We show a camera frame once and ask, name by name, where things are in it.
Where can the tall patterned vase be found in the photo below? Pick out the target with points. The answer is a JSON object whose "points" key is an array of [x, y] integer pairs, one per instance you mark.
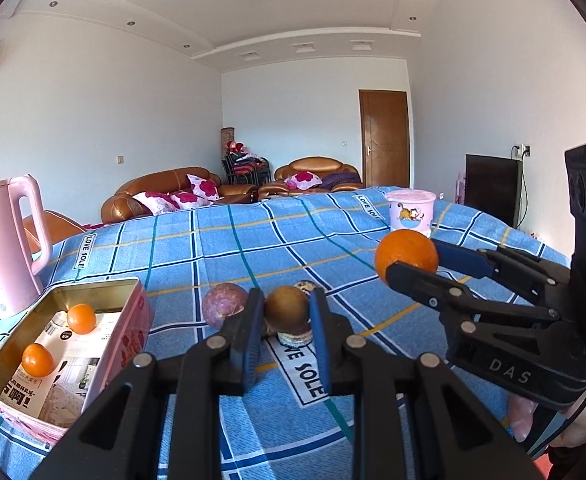
{"points": [[227, 137]]}

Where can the wall power socket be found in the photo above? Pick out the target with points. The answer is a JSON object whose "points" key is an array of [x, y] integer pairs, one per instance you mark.
{"points": [[523, 149]]}

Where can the pink cartoon tub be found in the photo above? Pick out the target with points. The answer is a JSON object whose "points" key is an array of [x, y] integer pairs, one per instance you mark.
{"points": [[410, 212]]}

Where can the brown kiwi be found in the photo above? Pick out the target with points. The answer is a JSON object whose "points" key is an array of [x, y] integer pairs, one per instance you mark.
{"points": [[285, 310]]}

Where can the printed paper leaflet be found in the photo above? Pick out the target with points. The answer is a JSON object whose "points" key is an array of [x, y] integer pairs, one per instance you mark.
{"points": [[58, 385]]}

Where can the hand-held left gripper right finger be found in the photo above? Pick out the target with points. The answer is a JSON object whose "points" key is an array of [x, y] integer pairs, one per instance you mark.
{"points": [[320, 347]]}

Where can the brown leather chair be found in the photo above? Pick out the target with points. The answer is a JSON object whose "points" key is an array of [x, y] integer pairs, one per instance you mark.
{"points": [[55, 227]]}

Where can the blue plaid tablecloth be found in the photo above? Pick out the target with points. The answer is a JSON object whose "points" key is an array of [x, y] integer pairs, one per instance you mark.
{"points": [[223, 250]]}

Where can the long brown leather sofa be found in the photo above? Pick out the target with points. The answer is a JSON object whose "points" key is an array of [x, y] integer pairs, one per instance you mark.
{"points": [[163, 182]]}

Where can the layered cake piece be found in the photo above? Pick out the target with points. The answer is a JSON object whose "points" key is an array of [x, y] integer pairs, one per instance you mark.
{"points": [[304, 286]]}

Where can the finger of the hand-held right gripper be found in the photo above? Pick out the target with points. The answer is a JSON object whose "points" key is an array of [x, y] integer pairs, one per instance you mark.
{"points": [[423, 285], [460, 259]]}

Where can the small orange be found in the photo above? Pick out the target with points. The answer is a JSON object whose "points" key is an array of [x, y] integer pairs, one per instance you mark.
{"points": [[82, 318], [37, 360]]}

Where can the stacked dark chairs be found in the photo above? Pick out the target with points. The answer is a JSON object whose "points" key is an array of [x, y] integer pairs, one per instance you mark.
{"points": [[245, 167]]}

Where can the purple passion fruit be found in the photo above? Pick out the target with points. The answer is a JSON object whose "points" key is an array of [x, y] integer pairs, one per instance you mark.
{"points": [[223, 305]]}

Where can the pink tin box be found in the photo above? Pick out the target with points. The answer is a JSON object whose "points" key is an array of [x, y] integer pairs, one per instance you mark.
{"points": [[128, 340]]}

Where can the large orange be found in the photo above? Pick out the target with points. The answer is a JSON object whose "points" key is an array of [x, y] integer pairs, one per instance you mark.
{"points": [[405, 252]]}

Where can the black television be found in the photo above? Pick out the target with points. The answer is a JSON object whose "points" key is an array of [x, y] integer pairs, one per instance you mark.
{"points": [[493, 187]]}

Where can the pink electric kettle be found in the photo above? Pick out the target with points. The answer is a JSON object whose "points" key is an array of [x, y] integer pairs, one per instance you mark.
{"points": [[0, 240]]}

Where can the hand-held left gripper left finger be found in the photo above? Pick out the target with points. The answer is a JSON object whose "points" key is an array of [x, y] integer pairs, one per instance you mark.
{"points": [[250, 345]]}

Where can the brown wooden door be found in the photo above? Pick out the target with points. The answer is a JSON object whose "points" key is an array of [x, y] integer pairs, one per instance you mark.
{"points": [[384, 137]]}

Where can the person's right hand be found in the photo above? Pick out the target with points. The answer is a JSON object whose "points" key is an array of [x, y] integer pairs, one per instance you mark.
{"points": [[519, 415]]}

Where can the brown leather armchair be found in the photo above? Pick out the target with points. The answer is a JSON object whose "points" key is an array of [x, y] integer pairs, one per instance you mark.
{"points": [[323, 166]]}

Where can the floral red white cushion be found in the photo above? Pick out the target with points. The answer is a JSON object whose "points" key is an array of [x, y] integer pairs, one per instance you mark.
{"points": [[188, 200], [300, 180], [155, 202], [203, 186]]}

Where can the purple cloth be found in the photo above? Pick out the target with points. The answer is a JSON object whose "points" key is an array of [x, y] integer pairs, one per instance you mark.
{"points": [[340, 180]]}

